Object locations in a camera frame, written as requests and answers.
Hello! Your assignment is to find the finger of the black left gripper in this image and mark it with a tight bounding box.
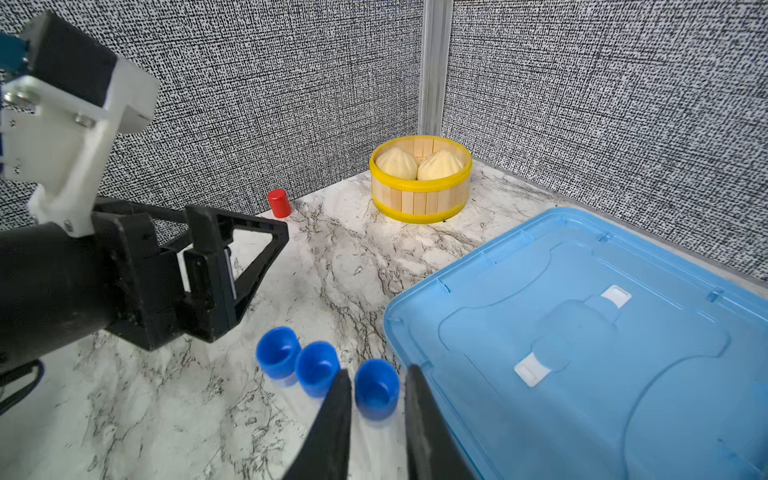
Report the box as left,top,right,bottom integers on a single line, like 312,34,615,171
94,197,192,252
180,206,289,343

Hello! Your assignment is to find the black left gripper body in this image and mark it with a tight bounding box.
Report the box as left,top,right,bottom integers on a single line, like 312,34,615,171
92,209,191,351

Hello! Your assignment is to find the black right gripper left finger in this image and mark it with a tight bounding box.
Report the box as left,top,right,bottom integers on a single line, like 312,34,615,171
283,369,352,480

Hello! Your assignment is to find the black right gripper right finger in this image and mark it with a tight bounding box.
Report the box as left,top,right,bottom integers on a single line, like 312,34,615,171
405,365,474,480

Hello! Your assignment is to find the blue capped test tube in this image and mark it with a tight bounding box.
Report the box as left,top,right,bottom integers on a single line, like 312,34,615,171
355,359,400,421
295,341,341,398
255,326,302,387

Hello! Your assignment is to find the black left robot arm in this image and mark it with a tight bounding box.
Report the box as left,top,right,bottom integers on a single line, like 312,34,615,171
1,197,289,410

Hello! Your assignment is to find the red cylinder block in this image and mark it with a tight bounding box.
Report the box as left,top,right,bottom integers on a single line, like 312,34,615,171
267,189,292,219

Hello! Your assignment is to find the blue plastic box lid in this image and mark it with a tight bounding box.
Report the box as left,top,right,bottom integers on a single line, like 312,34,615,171
383,208,767,479

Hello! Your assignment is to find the left steamed bun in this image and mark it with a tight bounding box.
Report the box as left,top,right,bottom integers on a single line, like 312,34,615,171
375,147,419,181

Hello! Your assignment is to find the steamed bun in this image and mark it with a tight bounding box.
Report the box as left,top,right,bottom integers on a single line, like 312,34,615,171
417,150,464,181
375,147,419,181

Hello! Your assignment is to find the yellow wooden steamer basket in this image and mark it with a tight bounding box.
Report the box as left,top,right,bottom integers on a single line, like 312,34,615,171
369,135,473,224

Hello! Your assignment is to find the right steamed bun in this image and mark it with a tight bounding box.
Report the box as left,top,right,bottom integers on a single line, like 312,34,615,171
417,150,464,181

